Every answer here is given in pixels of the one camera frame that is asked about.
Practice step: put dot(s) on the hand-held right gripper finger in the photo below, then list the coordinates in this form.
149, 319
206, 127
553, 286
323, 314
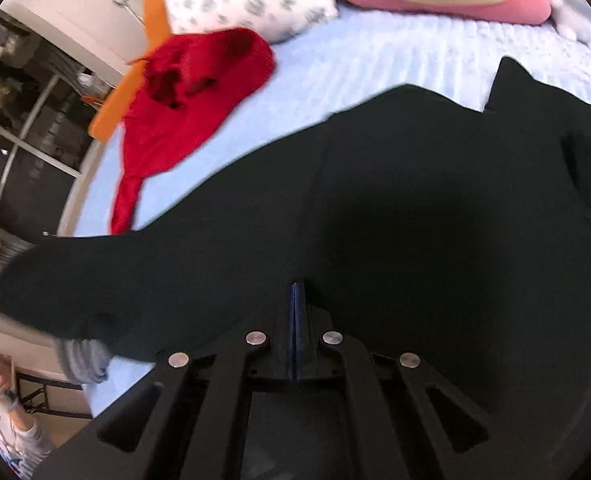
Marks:
292, 320
299, 320

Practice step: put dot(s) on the black garment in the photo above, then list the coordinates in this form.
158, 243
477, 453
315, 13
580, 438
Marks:
400, 185

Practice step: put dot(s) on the person's left forearm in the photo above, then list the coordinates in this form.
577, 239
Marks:
23, 435

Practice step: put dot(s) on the grey striped cloth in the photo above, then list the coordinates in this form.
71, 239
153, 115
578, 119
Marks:
83, 360

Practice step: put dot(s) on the red garment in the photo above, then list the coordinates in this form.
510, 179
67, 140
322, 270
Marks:
190, 110

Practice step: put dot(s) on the orange cushion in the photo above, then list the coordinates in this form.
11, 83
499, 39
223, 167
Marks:
110, 115

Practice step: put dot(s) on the light blue bed blanket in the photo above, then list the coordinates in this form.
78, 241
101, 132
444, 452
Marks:
375, 50

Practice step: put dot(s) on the white patterned pillow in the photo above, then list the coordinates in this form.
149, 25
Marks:
245, 0

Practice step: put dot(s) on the black metal frame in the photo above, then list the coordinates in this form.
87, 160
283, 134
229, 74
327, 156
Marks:
40, 395

